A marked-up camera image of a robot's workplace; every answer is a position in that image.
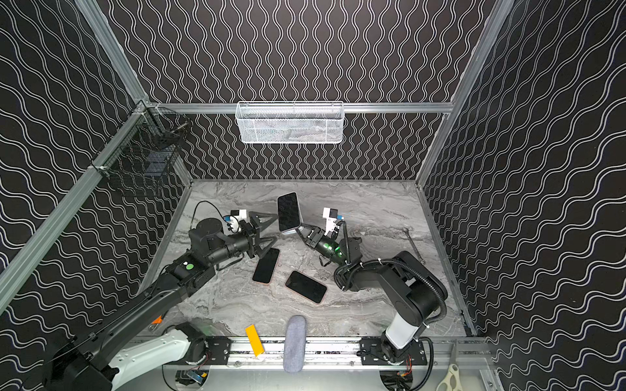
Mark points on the black phone upright centre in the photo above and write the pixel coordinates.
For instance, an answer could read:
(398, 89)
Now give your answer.
(266, 266)

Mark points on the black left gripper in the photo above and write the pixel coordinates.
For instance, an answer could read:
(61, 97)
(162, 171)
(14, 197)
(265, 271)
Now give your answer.
(251, 235)

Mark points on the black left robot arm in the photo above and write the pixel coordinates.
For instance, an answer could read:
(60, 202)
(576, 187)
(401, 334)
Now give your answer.
(100, 360)

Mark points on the aluminium corner frame post left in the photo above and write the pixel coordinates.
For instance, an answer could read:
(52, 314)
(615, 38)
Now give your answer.
(104, 34)

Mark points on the white wire mesh basket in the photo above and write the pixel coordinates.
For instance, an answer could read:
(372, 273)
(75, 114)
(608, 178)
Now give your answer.
(323, 127)

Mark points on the aluminium left horizontal bar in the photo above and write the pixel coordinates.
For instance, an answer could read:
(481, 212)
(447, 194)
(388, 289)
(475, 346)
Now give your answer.
(26, 261)

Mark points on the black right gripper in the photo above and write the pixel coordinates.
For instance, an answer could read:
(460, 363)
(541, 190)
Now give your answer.
(309, 235)

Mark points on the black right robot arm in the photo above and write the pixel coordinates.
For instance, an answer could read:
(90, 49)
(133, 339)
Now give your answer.
(417, 295)

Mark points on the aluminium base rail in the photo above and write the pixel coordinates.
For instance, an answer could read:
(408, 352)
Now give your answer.
(341, 353)

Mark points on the yellow flat block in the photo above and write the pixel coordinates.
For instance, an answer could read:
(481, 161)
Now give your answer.
(255, 341)

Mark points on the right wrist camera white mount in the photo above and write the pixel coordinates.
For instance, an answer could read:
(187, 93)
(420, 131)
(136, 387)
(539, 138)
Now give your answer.
(333, 222)

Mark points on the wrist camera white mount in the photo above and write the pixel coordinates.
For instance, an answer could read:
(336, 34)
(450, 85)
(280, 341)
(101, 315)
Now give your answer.
(235, 219)
(333, 222)

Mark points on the silver combination wrench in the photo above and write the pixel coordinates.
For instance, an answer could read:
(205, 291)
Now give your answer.
(416, 252)

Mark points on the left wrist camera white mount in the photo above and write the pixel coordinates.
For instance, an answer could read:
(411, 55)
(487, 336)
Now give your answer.
(235, 219)

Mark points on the black phone taken from case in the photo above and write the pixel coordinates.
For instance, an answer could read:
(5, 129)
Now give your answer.
(288, 210)

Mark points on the aluminium corner frame post right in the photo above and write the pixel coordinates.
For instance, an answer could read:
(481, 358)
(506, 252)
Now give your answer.
(488, 37)

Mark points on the black wire basket left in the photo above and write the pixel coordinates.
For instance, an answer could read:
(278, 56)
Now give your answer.
(144, 164)

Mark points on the aluminium horizontal bar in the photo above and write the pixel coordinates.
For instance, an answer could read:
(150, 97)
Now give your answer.
(26, 261)
(352, 108)

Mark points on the grey fabric pouch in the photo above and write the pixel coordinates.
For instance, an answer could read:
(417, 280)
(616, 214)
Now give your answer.
(295, 344)

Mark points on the aluminium back horizontal bar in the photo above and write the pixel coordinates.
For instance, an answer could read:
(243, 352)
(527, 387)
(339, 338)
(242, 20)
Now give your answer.
(352, 108)

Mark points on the white scissors handle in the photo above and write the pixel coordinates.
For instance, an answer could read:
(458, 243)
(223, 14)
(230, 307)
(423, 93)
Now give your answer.
(452, 380)

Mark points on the black phone tilted centre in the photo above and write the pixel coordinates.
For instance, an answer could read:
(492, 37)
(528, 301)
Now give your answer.
(307, 287)

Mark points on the aluminium corner frame post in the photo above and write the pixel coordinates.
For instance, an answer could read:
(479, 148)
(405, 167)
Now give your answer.
(104, 34)
(488, 37)

